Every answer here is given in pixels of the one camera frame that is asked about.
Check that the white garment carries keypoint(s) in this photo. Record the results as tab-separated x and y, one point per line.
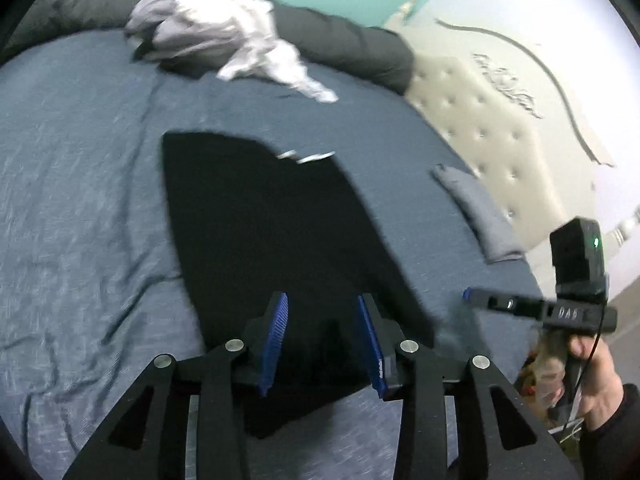
235	30

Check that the folded grey garment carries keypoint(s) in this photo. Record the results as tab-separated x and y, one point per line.
480	210

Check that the rolled dark grey duvet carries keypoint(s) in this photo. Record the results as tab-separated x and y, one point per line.
340	35

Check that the light grey garment black cuffs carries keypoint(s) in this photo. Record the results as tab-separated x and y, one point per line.
150	15

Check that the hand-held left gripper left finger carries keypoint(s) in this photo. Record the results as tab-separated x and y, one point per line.
272	340

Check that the person's right hand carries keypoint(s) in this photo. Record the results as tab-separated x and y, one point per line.
602	385

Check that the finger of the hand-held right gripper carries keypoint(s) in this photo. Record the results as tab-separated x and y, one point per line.
500	302

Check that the bed with blue sheet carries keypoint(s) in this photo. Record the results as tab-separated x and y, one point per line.
85	185

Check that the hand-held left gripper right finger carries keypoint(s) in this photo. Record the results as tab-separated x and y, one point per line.
372	345

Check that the black t-shirt with white collar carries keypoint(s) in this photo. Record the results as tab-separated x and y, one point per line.
275	220

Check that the cream tufted headboard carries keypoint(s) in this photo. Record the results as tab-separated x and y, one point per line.
500	120

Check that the person's right forearm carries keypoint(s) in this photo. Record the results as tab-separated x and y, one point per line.
610	440

